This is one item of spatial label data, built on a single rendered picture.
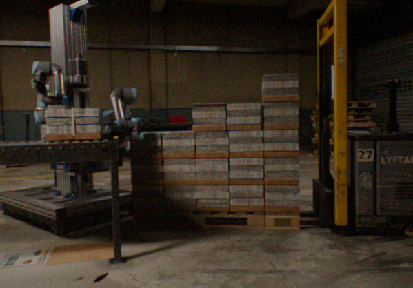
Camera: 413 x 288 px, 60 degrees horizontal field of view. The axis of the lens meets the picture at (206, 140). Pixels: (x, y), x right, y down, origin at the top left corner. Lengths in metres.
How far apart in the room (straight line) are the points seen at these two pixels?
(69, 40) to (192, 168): 1.68
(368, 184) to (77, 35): 2.88
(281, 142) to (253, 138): 0.24
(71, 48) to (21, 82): 6.39
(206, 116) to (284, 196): 0.94
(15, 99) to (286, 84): 7.97
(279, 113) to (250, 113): 0.23
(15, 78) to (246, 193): 7.90
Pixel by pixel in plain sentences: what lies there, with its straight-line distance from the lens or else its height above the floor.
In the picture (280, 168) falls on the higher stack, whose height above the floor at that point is 0.51.
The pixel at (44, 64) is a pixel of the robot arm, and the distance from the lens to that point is 3.42.
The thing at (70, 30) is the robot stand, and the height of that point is 1.80.
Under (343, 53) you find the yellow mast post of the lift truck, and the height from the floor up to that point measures 1.40.
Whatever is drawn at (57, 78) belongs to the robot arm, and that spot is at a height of 1.31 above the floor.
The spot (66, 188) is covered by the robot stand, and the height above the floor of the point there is 0.31.
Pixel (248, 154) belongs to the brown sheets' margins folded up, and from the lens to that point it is 3.04.
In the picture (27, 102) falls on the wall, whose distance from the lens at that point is 9.99.
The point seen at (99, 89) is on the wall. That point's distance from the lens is 9.81.
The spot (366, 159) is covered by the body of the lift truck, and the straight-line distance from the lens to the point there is 3.01.
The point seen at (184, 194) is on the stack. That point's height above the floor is 0.29.
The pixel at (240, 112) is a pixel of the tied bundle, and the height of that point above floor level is 0.99.
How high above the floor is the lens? 0.92
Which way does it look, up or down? 3 degrees down
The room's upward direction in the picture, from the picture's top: 1 degrees counter-clockwise
